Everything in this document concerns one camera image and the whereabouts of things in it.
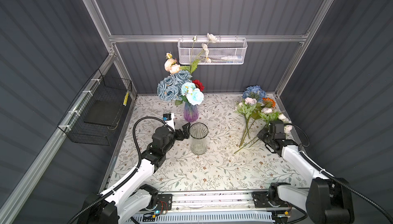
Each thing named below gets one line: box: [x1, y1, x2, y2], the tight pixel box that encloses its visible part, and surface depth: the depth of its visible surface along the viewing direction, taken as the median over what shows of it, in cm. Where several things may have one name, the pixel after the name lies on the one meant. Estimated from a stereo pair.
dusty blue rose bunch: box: [157, 70, 193, 102], surface depth 77 cm
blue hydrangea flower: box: [242, 84, 267, 102], surface depth 113 cm
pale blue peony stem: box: [181, 81, 205, 106], surface depth 69 cm
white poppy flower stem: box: [180, 33, 218, 76], surface depth 82 cm
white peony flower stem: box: [164, 52, 181, 75], surface depth 84 cm
